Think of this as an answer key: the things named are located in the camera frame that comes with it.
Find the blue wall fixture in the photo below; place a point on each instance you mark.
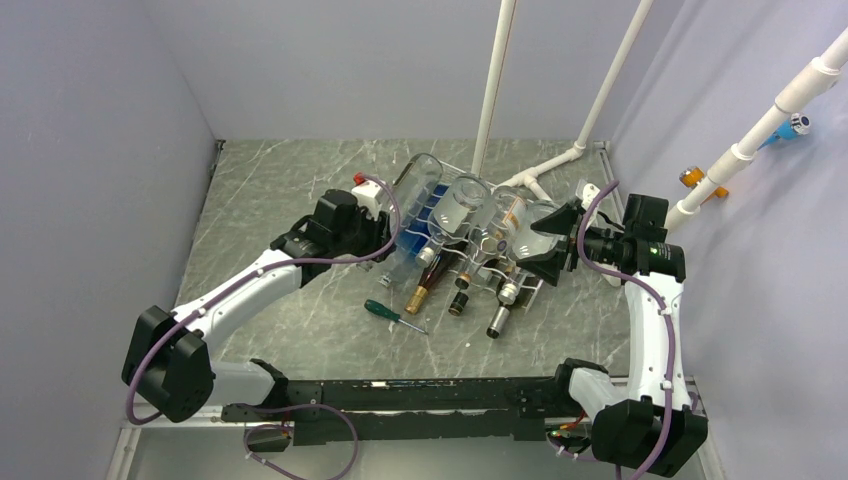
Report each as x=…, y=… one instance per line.
x=798, y=124

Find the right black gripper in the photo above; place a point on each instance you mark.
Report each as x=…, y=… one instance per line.
x=547, y=267

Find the clear bottle with orange label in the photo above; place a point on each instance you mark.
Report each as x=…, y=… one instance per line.
x=493, y=229

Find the white pvc pipe frame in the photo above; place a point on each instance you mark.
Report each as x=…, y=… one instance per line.
x=557, y=57

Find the tall clear glass bottle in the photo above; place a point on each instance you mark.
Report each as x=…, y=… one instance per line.
x=413, y=187

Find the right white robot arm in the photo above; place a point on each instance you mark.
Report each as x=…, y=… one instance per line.
x=649, y=424

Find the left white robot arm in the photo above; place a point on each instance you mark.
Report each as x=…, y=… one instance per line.
x=168, y=367

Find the clear bottle with silver cap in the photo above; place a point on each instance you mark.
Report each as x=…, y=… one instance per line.
x=449, y=220

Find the white pvc pipe right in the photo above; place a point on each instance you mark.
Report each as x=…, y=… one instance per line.
x=819, y=75

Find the dark bottle with gold foil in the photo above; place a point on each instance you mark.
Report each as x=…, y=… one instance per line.
x=429, y=278

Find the clear bottle held by right gripper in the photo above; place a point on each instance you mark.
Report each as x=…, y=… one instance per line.
x=527, y=242

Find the white wire wine rack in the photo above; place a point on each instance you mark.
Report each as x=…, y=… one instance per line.
x=462, y=245

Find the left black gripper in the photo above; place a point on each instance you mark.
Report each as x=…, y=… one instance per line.
x=379, y=233

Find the blue plastic bottle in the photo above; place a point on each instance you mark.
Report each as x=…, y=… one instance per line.
x=416, y=234

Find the green handled screwdriver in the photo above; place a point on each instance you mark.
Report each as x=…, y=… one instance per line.
x=382, y=311

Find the bottle with black cap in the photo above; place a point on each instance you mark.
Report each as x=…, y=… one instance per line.
x=458, y=304

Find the orange wall fixture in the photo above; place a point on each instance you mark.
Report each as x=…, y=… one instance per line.
x=693, y=175

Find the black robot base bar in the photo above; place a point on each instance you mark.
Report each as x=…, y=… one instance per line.
x=322, y=411

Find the green bottle with silver foil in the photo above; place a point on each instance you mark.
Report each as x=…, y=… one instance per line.
x=515, y=292

